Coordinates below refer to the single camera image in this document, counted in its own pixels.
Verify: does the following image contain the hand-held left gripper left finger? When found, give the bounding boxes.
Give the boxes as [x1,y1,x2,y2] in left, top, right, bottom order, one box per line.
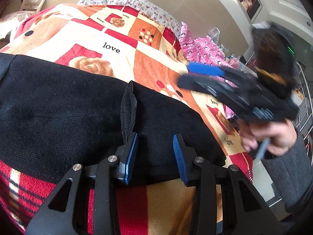
[26,132,139,235]

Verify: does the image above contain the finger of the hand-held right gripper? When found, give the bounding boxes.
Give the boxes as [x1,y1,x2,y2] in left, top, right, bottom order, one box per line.
[177,75,222,96]
[186,62,226,77]

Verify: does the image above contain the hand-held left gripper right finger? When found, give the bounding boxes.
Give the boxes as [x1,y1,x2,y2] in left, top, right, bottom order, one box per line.
[173,134,284,235]

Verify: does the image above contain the black pants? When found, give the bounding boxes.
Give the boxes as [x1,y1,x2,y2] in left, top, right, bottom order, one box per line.
[0,52,227,185]

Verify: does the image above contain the person's right forearm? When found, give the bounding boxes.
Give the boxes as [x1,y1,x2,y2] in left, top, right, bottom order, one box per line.
[263,127,313,214]

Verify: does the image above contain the person's right hand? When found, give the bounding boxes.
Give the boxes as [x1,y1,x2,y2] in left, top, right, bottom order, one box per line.
[242,119,298,157]

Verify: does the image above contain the pink penguin print quilt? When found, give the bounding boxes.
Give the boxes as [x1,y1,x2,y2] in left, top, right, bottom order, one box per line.
[178,22,244,119]

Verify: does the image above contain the large floral pillow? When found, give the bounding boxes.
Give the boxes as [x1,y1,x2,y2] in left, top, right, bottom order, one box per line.
[107,0,182,34]

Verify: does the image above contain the red and cream printed blanket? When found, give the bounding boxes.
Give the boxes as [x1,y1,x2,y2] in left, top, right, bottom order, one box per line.
[0,3,253,235]

